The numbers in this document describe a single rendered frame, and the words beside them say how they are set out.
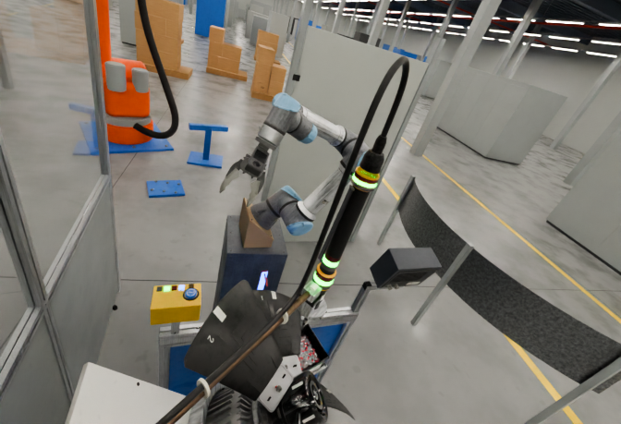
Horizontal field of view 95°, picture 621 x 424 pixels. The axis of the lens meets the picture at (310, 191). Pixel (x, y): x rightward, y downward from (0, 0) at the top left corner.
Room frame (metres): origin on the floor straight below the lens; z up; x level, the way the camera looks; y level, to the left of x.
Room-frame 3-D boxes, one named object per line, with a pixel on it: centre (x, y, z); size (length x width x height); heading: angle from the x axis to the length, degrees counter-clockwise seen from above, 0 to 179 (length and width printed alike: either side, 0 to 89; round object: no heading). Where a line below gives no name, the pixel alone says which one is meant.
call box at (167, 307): (0.65, 0.34, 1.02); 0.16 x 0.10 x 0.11; 117
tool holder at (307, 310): (0.45, -0.08, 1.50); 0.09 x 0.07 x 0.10; 152
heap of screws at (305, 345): (0.71, -0.15, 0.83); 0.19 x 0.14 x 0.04; 133
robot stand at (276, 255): (1.18, 0.21, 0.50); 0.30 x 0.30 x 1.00; 23
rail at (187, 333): (0.83, -0.01, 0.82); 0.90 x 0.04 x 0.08; 117
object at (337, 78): (2.50, -0.12, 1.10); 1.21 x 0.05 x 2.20; 117
